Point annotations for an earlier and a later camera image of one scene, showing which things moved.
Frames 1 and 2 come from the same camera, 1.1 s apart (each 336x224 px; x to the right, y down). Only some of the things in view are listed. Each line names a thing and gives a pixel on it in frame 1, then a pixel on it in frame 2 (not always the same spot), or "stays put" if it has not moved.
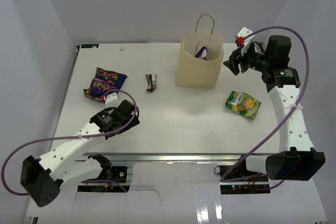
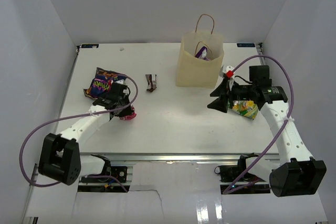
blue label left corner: (89, 45) stays put
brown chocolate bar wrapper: (151, 79) stays put
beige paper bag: (192, 71) stays put
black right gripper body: (251, 59) to (240, 92)
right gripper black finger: (233, 66) to (219, 104)
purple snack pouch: (202, 53) stays put
